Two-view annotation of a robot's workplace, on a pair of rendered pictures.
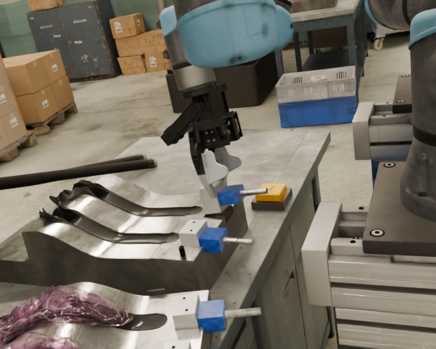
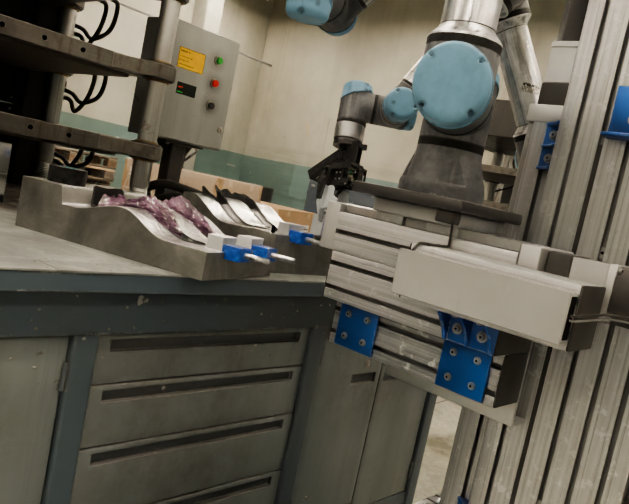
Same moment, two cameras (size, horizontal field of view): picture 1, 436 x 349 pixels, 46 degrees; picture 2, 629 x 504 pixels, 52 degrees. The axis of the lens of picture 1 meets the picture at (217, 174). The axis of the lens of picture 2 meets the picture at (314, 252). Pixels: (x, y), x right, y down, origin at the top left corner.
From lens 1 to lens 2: 0.83 m
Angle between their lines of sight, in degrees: 23
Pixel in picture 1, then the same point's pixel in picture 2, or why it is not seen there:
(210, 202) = (316, 225)
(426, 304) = (382, 253)
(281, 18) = (409, 97)
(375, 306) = (354, 251)
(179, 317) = (242, 238)
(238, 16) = not seen: outside the picture
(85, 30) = not seen: hidden behind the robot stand
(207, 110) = (345, 158)
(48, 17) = not seen: hidden behind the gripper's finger
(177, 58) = (341, 114)
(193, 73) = (345, 126)
